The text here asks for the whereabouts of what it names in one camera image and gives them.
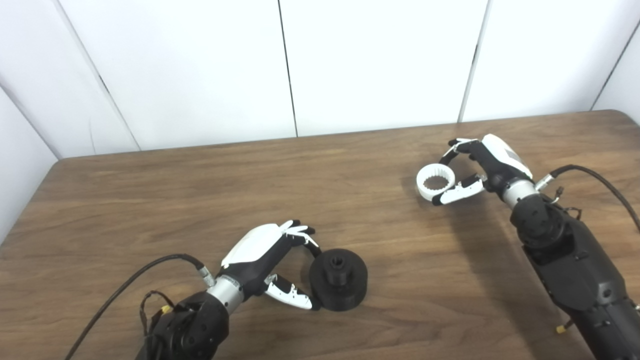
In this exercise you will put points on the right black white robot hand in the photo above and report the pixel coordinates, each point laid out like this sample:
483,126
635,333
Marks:
497,162

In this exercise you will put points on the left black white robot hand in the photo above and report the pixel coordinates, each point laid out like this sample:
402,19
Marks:
255,250

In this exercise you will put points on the round black plastic part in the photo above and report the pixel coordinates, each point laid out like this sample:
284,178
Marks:
345,290

